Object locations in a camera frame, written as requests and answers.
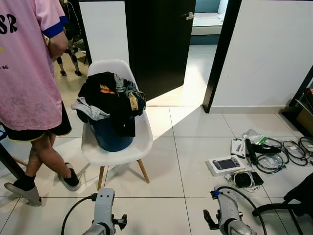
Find black pouch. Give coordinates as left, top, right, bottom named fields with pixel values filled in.
left=233, top=170, right=265, bottom=189

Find white game console box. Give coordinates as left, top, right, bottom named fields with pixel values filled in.
left=208, top=156, right=244, bottom=178

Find white adapter box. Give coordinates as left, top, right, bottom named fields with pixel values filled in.
left=231, top=138, right=246, bottom=158

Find black handheld device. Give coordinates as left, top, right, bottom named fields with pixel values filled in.
left=245, top=139, right=282, bottom=165

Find white shell chair wooden legs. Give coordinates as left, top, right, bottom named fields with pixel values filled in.
left=81, top=60, right=153, bottom=190

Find dark blue bucket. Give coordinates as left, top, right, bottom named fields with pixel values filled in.
left=89, top=115, right=135, bottom=152

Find clear plastic bag green label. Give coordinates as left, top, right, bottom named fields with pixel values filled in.
left=242, top=129, right=268, bottom=145

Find light grey garment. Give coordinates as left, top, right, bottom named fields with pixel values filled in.
left=72, top=97, right=111, bottom=121

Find black shirt colourful print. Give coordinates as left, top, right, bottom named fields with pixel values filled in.
left=78, top=72, right=146, bottom=138

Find garment with khaki waistband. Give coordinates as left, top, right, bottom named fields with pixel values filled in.
left=126, top=90, right=146, bottom=112

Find black slanted table leg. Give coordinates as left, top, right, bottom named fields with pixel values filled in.
left=0, top=140, right=25, bottom=179

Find grey-green garment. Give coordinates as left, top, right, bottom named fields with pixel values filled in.
left=113, top=73, right=138, bottom=94

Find black door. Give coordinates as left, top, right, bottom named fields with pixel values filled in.
left=125, top=0, right=196, bottom=101

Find standing humanoid robot legs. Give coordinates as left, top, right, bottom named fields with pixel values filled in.
left=54, top=20, right=84, bottom=76

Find person in pink shirt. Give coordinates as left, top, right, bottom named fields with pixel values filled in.
left=0, top=0, right=83, bottom=206

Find white mattress teal base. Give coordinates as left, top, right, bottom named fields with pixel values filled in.
left=191, top=0, right=229, bottom=46

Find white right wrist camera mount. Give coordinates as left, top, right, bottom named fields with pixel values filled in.
left=215, top=187, right=243, bottom=231

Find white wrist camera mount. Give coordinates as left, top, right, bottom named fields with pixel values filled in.
left=93, top=188, right=116, bottom=231
left=215, top=187, right=243, bottom=231

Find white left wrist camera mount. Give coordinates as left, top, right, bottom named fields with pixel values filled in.
left=93, top=188, right=116, bottom=231

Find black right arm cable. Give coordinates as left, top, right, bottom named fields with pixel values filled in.
left=213, top=185, right=268, bottom=235

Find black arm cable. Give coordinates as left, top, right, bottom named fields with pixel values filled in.
left=61, top=193, right=98, bottom=235
left=213, top=185, right=268, bottom=235

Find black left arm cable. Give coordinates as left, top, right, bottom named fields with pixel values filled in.
left=61, top=193, right=98, bottom=235

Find coiled cable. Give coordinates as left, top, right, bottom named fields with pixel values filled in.
left=281, top=140, right=309, bottom=166
left=298, top=136, right=313, bottom=155
left=254, top=153, right=285, bottom=174

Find black door frame post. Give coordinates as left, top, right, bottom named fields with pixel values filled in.
left=73, top=0, right=93, bottom=65
left=202, top=0, right=243, bottom=113

